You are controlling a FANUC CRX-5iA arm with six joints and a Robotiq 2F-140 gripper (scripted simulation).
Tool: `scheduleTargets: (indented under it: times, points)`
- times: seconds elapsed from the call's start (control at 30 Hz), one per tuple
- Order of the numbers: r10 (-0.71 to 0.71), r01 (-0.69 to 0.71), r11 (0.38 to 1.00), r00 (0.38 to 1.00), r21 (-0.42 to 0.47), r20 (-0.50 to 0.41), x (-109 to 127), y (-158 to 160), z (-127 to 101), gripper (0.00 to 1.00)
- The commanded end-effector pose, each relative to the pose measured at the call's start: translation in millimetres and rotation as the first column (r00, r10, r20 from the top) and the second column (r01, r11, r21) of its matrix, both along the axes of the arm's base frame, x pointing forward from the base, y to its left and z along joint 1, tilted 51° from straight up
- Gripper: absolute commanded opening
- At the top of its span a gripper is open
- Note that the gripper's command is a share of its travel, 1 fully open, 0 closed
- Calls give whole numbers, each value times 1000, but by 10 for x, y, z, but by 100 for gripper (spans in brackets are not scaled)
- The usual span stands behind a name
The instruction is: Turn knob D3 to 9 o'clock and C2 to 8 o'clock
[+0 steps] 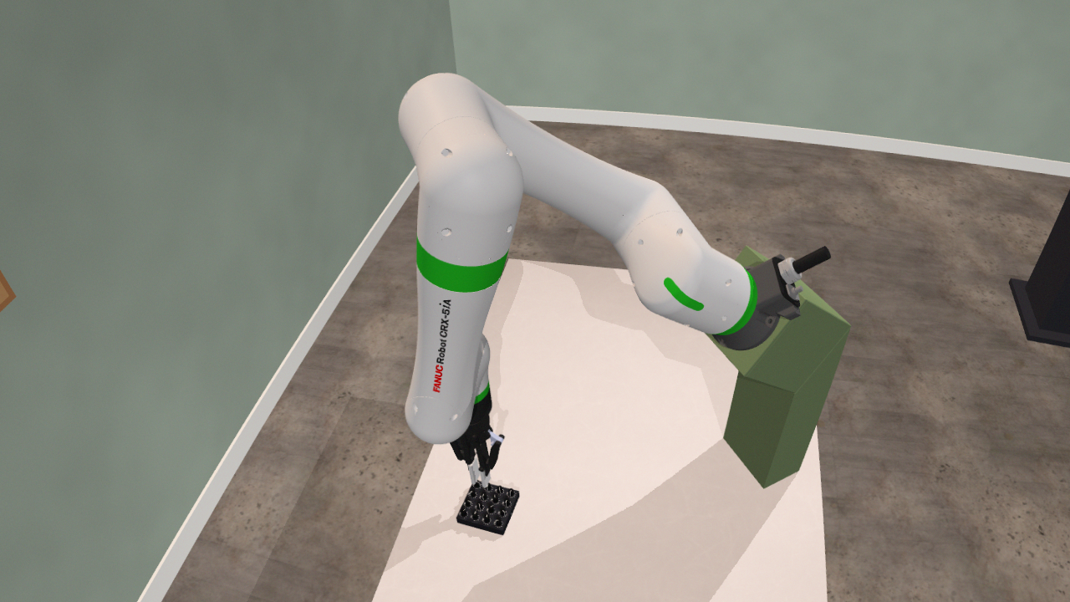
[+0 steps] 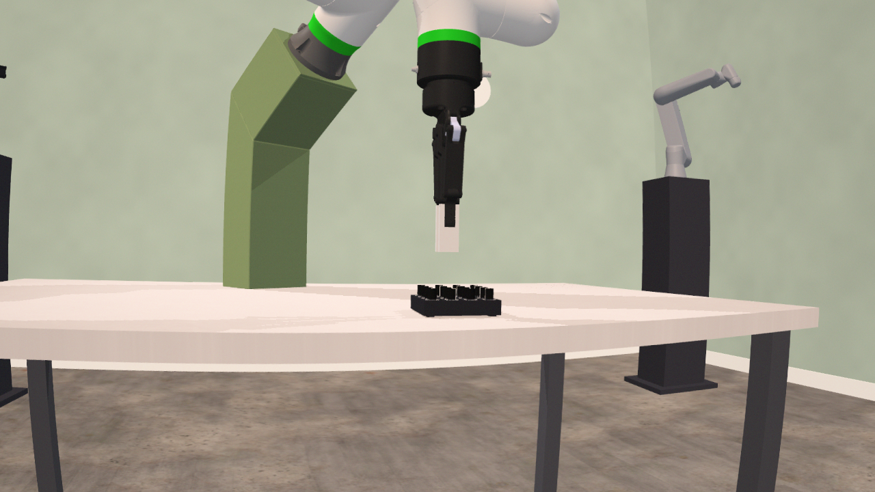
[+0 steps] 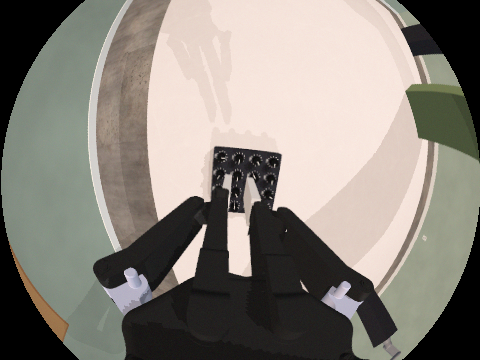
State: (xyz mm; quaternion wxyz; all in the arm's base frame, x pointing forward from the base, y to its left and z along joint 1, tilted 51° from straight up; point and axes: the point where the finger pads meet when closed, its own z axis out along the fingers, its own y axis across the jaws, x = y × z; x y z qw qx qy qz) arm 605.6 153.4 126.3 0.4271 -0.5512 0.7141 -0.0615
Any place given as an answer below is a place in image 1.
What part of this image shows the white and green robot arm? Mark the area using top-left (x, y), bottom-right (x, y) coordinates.
top-left (399, 73), bottom-right (831, 445)

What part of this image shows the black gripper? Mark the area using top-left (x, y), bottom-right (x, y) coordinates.
top-left (450, 416), bottom-right (505, 487)

